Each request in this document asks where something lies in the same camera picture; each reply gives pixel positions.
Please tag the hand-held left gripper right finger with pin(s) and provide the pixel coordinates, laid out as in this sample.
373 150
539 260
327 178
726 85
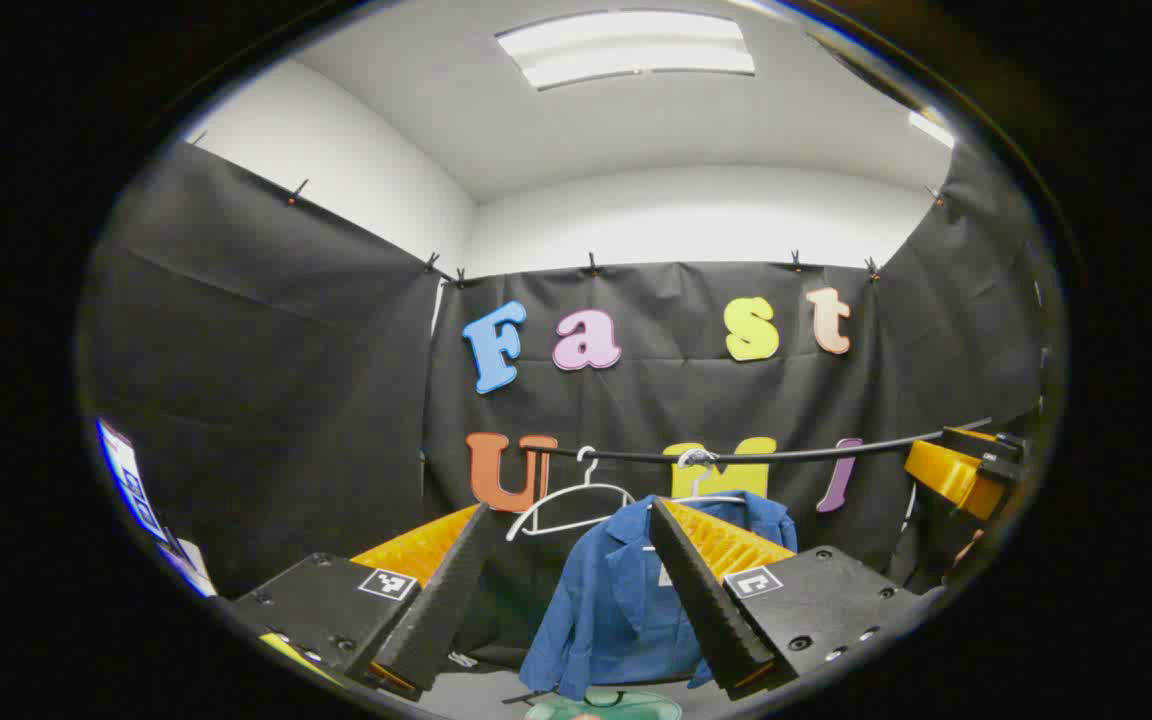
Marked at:
706 610

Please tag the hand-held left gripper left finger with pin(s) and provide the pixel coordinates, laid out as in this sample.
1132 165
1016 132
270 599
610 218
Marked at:
436 610

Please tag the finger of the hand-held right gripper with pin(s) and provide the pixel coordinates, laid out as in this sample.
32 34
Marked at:
951 475

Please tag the blue jacket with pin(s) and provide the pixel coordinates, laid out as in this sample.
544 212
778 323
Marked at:
606 600

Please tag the green laundry hamper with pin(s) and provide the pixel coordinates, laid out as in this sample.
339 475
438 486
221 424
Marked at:
636 706

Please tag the white clothes hanger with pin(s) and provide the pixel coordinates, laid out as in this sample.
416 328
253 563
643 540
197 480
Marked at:
586 487
701 480

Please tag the black clothes rack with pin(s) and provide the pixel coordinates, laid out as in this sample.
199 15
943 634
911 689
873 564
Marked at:
636 457

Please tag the black backdrop cloth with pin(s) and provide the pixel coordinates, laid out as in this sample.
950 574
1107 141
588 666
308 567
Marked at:
286 400

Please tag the white printed board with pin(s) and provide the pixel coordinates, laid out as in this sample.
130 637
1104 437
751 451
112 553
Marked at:
131 480

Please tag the small ceiling light panel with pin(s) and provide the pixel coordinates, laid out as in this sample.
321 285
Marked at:
931 128

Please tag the large ceiling light panel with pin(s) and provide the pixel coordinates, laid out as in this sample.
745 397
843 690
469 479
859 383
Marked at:
626 50

